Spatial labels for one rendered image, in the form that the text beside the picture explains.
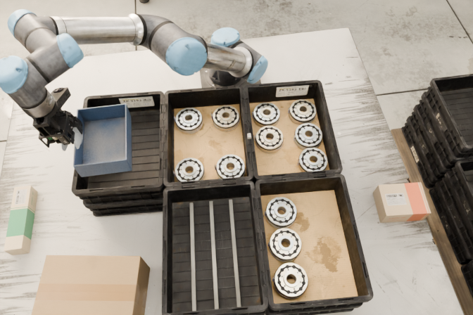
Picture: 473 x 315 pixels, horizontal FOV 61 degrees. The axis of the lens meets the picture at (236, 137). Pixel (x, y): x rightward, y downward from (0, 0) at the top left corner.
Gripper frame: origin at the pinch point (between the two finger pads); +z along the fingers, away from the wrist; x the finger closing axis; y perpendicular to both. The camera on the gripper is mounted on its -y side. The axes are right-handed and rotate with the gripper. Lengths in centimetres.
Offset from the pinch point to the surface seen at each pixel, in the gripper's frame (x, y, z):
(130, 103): 7.6, -29.0, 23.8
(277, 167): 59, 2, 34
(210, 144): 36.0, -10.4, 32.2
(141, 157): 10.2, -7.8, 30.1
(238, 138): 47, -12, 33
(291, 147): 66, -6, 35
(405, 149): 138, -34, 111
